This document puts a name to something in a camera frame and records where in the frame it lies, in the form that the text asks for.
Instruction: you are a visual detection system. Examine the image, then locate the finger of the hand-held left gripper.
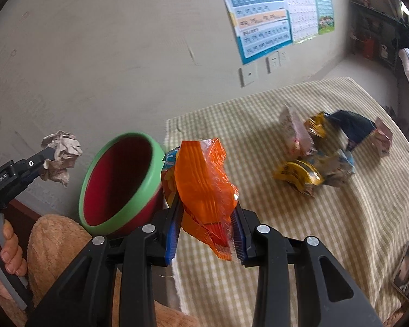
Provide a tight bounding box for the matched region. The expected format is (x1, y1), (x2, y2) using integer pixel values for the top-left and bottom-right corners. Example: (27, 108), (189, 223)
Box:
(19, 163), (50, 186)
(24, 146), (57, 171)

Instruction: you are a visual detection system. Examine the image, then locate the small blue wrapper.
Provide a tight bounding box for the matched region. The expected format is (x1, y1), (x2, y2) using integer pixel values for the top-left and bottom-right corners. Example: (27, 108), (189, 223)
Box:
(162, 145), (183, 171)

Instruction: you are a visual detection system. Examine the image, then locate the dark metal shelf rack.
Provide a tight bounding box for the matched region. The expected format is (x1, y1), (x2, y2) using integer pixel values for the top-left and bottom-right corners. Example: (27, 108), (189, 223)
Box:
(348, 0), (409, 72)

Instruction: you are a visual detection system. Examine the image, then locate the green chart wall poster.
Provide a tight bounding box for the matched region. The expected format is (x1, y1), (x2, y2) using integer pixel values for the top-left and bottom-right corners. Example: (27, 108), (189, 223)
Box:
(310, 0), (336, 36)

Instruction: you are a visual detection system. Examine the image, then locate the grey paper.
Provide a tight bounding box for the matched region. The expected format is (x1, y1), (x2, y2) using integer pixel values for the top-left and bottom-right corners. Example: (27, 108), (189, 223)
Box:
(39, 130), (84, 187)

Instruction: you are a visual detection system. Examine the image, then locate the blue letter wall poster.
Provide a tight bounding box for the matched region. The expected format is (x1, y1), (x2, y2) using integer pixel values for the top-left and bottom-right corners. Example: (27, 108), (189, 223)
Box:
(215, 0), (294, 65)

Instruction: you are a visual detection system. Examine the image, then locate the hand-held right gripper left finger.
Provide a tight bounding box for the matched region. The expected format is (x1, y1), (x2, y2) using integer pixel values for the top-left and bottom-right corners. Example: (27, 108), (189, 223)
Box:
(27, 196), (185, 327)

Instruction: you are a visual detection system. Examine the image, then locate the orange plastic wrapper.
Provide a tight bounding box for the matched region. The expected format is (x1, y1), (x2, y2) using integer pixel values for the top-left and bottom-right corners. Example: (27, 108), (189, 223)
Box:
(161, 138), (241, 262)

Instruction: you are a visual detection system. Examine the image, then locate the dark blue wrapper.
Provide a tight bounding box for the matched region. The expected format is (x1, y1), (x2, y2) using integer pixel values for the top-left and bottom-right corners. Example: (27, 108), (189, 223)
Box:
(325, 110), (377, 152)

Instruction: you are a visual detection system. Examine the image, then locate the white wall plate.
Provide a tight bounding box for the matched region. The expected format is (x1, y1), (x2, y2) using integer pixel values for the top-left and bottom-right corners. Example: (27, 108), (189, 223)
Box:
(239, 65), (258, 87)

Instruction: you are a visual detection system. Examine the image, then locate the yellow brown wrapper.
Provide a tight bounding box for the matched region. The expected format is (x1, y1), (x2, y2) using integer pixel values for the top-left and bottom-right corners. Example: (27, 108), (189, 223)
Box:
(303, 112), (328, 140)

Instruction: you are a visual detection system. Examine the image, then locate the green rimmed red bin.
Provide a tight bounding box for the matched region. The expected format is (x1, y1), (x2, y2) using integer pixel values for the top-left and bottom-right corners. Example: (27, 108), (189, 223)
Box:
(78, 132), (167, 240)

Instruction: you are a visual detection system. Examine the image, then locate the white chart wall poster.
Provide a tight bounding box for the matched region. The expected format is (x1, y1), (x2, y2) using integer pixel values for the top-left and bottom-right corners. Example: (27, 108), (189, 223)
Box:
(279, 0), (319, 44)

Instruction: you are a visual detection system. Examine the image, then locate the light blue white wrapper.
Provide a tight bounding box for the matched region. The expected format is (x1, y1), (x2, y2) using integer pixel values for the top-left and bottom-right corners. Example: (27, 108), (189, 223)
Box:
(310, 150), (357, 188)

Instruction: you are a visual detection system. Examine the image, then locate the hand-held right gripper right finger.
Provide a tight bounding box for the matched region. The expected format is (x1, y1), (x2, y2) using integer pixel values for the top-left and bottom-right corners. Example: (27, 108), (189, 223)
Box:
(230, 202), (386, 327)

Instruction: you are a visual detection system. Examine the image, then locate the pink white wrapper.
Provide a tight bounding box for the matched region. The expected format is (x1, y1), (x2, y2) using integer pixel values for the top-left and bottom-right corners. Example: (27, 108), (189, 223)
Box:
(373, 116), (394, 158)

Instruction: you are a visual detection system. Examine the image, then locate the person's left hand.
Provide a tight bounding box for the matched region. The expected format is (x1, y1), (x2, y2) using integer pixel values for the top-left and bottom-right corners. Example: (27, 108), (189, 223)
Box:
(0, 219), (28, 300)

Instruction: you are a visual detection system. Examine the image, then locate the dark brown flat packet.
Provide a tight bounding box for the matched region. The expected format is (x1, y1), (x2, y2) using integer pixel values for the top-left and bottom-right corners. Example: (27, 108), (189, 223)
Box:
(390, 240), (409, 304)

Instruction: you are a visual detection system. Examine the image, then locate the person's tan fleece leg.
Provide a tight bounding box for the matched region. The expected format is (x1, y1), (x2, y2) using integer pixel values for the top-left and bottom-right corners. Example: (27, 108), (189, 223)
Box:
(27, 214), (198, 327)

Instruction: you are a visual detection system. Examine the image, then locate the pink white carton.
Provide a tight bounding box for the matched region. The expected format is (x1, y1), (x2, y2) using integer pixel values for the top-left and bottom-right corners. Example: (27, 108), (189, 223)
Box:
(279, 105), (316, 159)

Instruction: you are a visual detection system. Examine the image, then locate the checked tablecloth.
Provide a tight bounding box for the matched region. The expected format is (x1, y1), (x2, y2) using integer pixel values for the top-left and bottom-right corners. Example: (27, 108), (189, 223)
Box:
(164, 77), (409, 327)

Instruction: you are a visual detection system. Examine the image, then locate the yellow black wrapper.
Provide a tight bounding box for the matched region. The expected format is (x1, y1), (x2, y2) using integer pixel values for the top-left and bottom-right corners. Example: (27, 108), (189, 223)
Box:
(273, 159), (325, 198)

